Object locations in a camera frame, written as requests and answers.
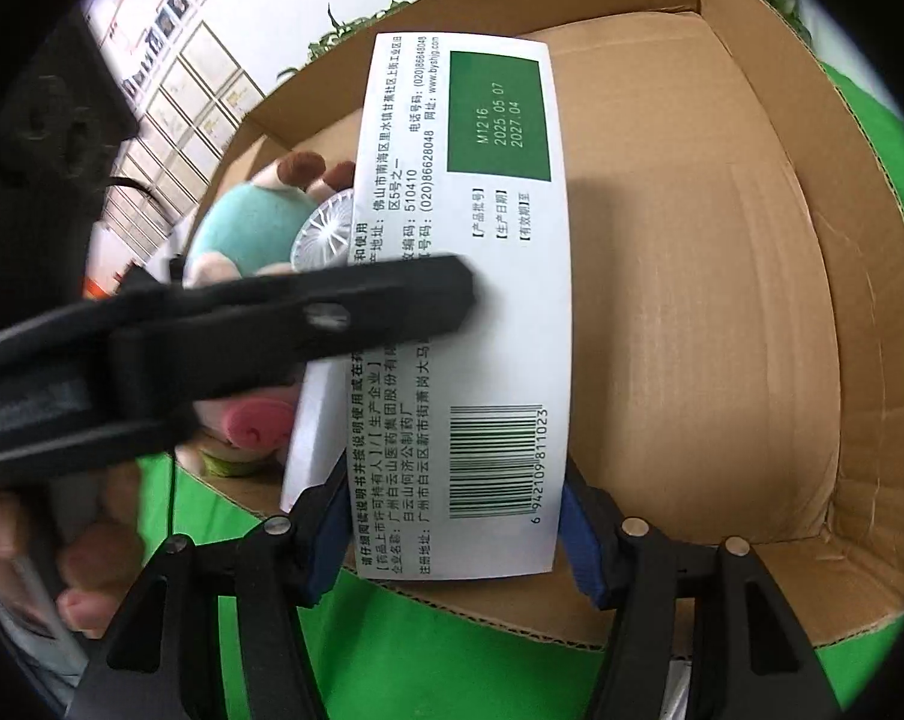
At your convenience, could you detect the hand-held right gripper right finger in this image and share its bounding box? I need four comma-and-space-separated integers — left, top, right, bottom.
561, 461, 847, 720

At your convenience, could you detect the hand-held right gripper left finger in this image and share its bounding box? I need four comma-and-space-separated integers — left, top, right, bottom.
65, 457, 352, 720

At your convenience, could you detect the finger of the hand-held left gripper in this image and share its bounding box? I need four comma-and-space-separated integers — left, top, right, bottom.
0, 253, 475, 407

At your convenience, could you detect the white handheld fan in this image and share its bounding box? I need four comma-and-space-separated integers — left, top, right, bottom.
291, 193, 359, 271

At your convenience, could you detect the white green medicine box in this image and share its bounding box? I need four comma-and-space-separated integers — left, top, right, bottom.
279, 31, 577, 582

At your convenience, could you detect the pink plush pig toy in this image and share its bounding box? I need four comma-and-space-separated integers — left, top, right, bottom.
182, 151, 359, 477

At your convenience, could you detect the large cardboard box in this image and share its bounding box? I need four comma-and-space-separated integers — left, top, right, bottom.
174, 0, 904, 650

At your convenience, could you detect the person's left hand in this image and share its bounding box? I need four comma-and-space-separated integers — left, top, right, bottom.
0, 463, 147, 640

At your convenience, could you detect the blurred black device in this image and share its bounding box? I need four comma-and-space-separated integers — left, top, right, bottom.
0, 15, 142, 301

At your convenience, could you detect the thin black cable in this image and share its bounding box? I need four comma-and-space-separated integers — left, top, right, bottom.
163, 255, 187, 541

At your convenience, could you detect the group of framed wall pictures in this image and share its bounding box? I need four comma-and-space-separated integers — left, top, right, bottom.
84, 0, 273, 271

